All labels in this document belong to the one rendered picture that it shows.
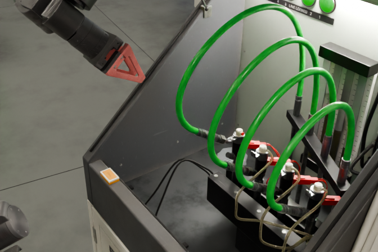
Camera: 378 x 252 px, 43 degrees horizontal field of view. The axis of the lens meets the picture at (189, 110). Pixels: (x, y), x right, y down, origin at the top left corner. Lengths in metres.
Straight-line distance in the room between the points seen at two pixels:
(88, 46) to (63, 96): 2.76
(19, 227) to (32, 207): 1.85
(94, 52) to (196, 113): 0.67
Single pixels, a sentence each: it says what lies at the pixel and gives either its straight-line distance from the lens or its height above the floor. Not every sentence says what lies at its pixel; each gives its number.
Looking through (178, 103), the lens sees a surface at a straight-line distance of 0.96.
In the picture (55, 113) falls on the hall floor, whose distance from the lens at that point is 3.41.
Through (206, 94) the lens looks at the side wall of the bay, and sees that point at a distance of 1.46.
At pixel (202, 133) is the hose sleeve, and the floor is 1.17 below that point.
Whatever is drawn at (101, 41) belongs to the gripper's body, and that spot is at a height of 1.42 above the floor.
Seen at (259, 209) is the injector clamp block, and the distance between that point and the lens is 1.14.
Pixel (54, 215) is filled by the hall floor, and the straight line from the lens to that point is 2.60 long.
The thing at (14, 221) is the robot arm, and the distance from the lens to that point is 0.83.
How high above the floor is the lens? 1.75
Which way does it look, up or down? 32 degrees down
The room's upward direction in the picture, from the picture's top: 1 degrees clockwise
